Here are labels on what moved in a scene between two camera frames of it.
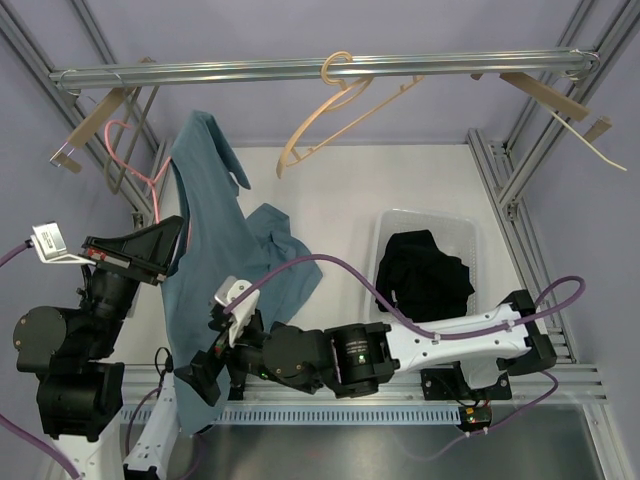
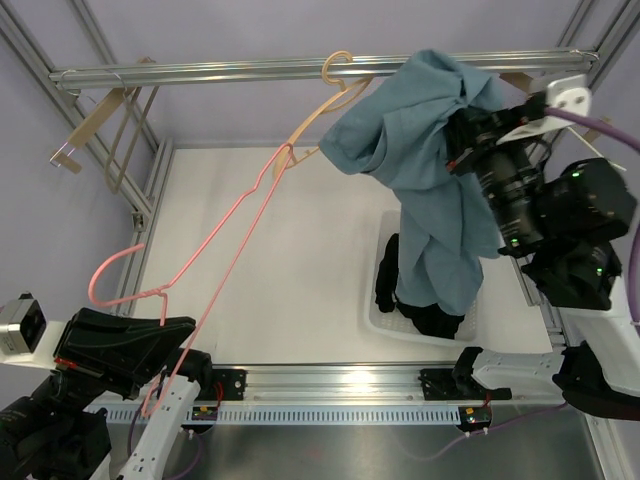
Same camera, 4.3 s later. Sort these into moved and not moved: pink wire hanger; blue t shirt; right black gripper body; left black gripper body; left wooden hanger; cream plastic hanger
Moved: right black gripper body; left black gripper body; blue t shirt; pink wire hanger
Not moved: left wooden hanger; cream plastic hanger
